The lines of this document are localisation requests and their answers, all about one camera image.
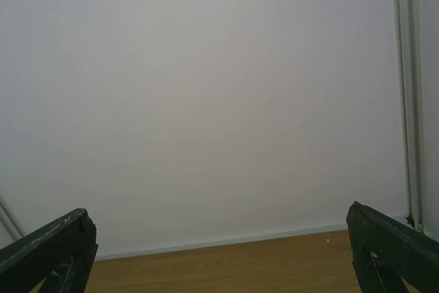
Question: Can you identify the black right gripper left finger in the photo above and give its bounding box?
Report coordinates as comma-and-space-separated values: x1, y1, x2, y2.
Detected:
1, 208, 98, 292

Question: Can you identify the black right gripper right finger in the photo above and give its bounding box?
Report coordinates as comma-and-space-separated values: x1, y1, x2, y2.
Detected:
346, 201, 438, 292

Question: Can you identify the aluminium frame post right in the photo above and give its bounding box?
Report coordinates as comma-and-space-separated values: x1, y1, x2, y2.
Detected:
394, 0, 425, 232

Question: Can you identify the aluminium frame post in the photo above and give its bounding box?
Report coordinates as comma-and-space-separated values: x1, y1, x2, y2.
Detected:
394, 0, 425, 232
0, 196, 27, 241

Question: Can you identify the aluminium frame post left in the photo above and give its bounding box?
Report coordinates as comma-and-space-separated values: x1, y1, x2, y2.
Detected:
0, 196, 27, 241

